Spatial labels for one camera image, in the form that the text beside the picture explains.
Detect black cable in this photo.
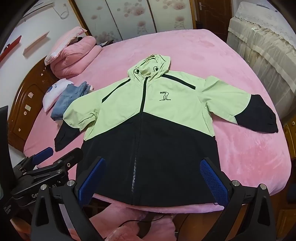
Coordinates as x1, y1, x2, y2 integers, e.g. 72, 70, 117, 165
119, 213, 183, 237

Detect folded white shirt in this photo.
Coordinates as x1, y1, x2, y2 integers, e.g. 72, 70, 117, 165
43, 79, 74, 113

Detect floral sliding wardrobe doors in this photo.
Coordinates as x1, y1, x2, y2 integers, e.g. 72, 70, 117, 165
69, 0, 197, 44

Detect brown wooden door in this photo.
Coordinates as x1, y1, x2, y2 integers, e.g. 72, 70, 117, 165
194, 0, 233, 33

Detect pink bed blanket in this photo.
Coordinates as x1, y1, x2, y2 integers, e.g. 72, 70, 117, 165
23, 29, 292, 214

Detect dark upright panel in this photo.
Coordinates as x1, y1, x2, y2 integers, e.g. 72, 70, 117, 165
0, 105, 10, 202

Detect pink fleece cloth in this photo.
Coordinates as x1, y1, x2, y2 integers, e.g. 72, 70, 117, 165
11, 201, 176, 241

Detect wooden bed headboard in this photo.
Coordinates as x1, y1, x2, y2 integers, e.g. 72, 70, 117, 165
8, 57, 61, 153

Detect green and black hooded jacket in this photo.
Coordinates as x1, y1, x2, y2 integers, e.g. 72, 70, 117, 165
54, 54, 279, 207

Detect folded blue jeans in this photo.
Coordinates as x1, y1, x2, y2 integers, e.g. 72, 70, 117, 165
51, 81, 91, 121

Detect brown wooden cabinet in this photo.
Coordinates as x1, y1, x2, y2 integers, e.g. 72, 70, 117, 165
276, 120, 296, 232

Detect red wall bar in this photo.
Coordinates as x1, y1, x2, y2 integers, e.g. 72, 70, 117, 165
0, 35, 22, 63

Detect pale wooden wall strip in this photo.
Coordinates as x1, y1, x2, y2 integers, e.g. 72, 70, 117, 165
23, 31, 50, 55

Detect pink pillow with lace trim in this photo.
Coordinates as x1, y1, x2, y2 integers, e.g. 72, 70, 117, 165
44, 26, 88, 66

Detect folded pink quilt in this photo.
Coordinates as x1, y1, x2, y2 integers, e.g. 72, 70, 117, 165
50, 36, 103, 79

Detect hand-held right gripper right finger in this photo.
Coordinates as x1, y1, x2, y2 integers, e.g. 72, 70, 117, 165
200, 158, 277, 241

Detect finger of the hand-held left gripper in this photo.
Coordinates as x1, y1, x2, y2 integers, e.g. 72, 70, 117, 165
14, 147, 54, 176
23, 148, 84, 186

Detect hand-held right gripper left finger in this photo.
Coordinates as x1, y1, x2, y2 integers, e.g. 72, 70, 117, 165
30, 158, 107, 241

